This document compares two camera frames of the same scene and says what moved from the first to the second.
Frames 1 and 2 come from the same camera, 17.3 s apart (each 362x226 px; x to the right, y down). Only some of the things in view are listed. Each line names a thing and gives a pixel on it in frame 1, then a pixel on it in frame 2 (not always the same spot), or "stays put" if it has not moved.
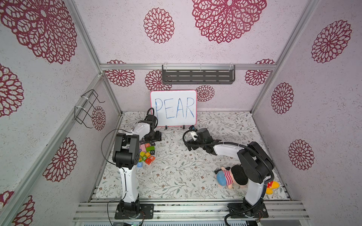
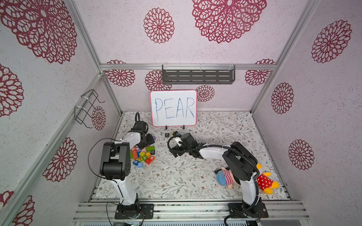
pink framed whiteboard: [175, 108] stays put
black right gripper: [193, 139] -> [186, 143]
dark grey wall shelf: [198, 74] stays put
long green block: [149, 149] stays put
